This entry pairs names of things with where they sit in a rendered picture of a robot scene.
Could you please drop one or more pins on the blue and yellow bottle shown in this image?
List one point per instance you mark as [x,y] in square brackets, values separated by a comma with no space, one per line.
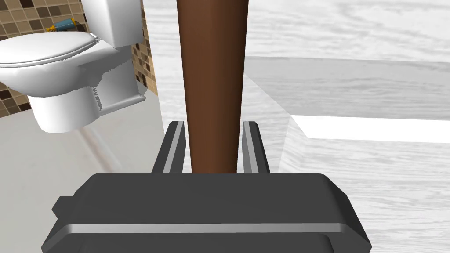
[64,25]

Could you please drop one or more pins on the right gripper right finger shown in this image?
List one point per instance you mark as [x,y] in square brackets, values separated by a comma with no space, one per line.
[254,151]

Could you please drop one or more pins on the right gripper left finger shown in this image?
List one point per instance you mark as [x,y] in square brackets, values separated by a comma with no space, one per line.
[171,151]

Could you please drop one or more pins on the white wooden door leaf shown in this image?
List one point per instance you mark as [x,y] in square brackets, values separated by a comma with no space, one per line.
[351,88]

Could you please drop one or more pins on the white toilet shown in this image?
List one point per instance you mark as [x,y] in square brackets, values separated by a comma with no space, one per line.
[66,66]

